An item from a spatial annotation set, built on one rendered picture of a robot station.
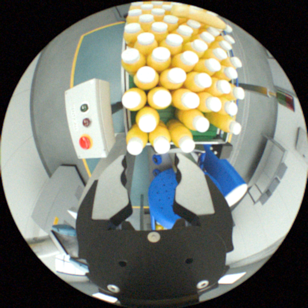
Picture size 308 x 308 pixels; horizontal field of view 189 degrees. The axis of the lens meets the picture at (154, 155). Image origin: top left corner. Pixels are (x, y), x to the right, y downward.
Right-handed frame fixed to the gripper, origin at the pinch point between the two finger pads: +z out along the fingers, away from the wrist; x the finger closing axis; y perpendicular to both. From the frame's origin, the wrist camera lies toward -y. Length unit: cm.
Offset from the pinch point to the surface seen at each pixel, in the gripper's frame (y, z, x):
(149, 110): -2.8, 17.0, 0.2
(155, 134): 3.8, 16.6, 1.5
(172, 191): 22.4, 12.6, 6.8
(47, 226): 90, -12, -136
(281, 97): -19.6, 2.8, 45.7
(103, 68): -57, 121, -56
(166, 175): 22.4, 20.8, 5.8
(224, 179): 41, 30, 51
